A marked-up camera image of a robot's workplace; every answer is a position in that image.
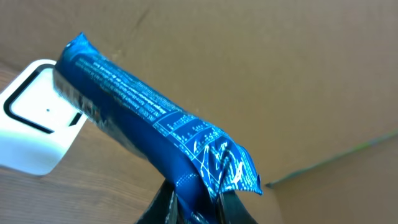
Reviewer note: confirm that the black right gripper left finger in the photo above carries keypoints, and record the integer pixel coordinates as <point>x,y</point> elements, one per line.
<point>163,207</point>

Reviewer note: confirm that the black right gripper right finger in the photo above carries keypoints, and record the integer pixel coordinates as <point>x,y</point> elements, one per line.
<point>230,210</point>

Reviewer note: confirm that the white barcode scanner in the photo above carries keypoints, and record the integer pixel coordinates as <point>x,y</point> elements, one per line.
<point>37,125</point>

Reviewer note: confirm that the blue cookie pack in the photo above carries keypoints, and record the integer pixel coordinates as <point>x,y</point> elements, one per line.
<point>198,158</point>

